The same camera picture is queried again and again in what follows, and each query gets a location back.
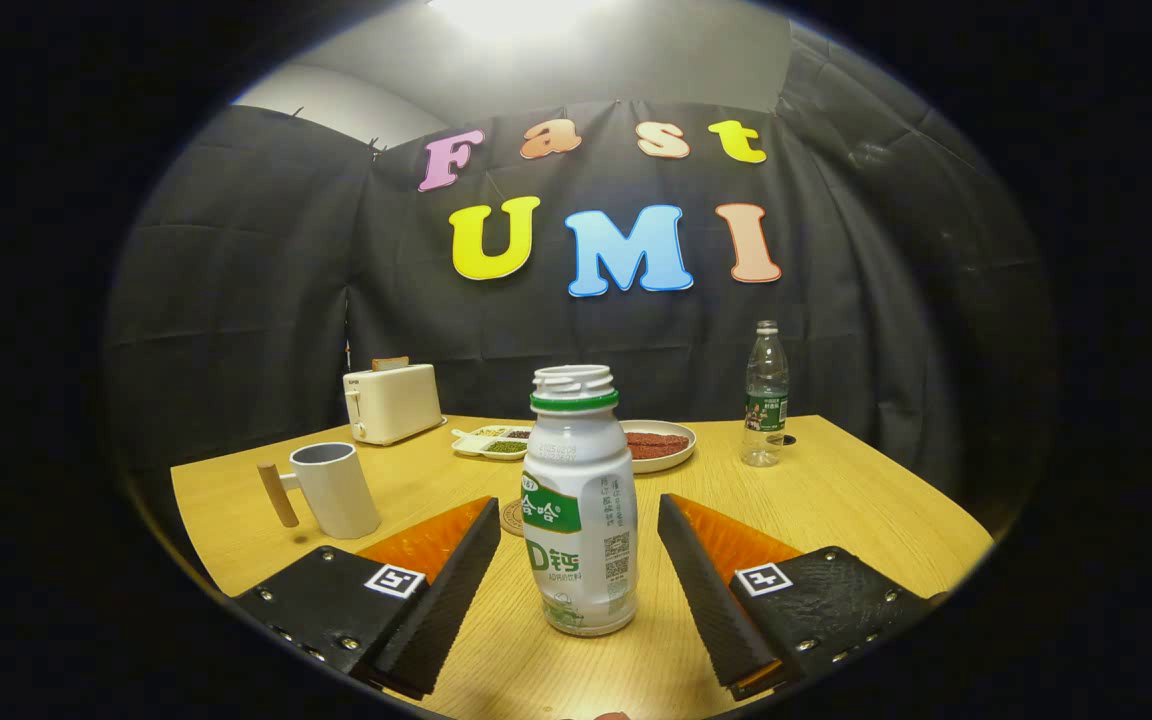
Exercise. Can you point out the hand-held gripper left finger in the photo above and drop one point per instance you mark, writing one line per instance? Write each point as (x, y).
(456, 590)

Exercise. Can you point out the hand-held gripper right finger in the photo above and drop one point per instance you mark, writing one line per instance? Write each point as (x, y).
(711, 590)

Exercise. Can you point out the round cork coaster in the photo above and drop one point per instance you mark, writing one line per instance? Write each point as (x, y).
(511, 520)

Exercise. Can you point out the white juice bottle green label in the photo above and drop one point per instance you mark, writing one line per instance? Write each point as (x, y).
(576, 500)

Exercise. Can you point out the clear plastic water bottle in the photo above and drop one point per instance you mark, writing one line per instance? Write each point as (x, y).
(765, 400)

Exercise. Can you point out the wooden table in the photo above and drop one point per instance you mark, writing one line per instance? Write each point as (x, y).
(836, 520)

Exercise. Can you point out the white divided dish with beans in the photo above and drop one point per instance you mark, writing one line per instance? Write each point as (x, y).
(486, 443)

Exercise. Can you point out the red meat slices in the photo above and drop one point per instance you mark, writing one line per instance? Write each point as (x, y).
(656, 446)

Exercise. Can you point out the white round plate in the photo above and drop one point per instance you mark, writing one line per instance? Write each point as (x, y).
(681, 432)

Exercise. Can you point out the cream toaster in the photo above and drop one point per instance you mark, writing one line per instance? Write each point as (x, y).
(396, 405)

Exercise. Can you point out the toast slice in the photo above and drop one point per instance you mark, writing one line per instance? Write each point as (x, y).
(391, 363)

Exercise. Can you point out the black backdrop cloth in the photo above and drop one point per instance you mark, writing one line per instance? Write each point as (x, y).
(236, 300)

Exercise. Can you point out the bright ceiling light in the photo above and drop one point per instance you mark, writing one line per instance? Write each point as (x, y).
(521, 12)

